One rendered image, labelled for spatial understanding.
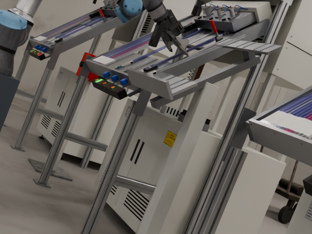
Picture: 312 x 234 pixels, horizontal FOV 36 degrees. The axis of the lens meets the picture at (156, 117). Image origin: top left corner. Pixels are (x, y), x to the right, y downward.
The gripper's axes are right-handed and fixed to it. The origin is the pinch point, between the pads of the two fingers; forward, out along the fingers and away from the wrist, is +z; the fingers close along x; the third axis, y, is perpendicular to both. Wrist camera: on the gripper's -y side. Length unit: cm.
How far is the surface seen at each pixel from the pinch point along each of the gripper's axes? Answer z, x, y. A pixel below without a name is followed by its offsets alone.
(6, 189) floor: 12, 36, -98
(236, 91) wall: 307, 457, 224
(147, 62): -2.2, 11.9, -10.8
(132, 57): -1.8, 31.9, -10.0
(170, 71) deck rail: -0.8, -10.0, -10.8
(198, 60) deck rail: 3.8, -10.0, 2.7
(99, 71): -3.9, 39.9, -26.3
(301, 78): 48, -10, 45
